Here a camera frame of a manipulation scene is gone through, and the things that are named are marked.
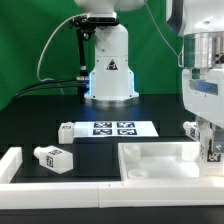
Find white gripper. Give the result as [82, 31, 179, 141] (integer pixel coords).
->
[182, 69, 224, 154]

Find white square tabletop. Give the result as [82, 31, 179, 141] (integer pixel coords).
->
[118, 142, 224, 180]

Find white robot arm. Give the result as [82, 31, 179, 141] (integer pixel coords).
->
[73, 0, 224, 153]

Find paper sheet with tags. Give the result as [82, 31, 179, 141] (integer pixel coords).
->
[74, 121, 158, 137]

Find white U-shaped fence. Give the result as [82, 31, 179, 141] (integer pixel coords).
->
[0, 147, 224, 209]

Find thin grey cable right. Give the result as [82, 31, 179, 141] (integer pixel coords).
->
[142, 0, 184, 68]

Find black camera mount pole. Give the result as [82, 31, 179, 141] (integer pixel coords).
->
[69, 15, 95, 97]

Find black cables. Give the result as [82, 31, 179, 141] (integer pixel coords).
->
[11, 77, 88, 101]

